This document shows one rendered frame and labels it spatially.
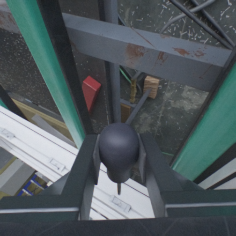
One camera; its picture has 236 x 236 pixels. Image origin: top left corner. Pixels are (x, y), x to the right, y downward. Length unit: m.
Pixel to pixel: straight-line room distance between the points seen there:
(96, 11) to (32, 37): 0.31
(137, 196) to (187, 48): 0.33
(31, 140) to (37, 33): 0.37
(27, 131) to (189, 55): 0.48
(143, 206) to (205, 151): 0.25
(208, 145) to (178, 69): 0.08
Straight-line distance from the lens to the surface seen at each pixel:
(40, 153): 0.51
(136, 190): 0.42
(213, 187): 0.24
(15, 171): 9.72
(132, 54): 0.20
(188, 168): 0.25
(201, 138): 0.19
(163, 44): 0.19
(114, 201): 0.42
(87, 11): 0.53
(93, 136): 0.15
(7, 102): 0.65
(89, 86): 0.64
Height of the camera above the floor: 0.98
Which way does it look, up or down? 31 degrees down
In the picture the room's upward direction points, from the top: 145 degrees counter-clockwise
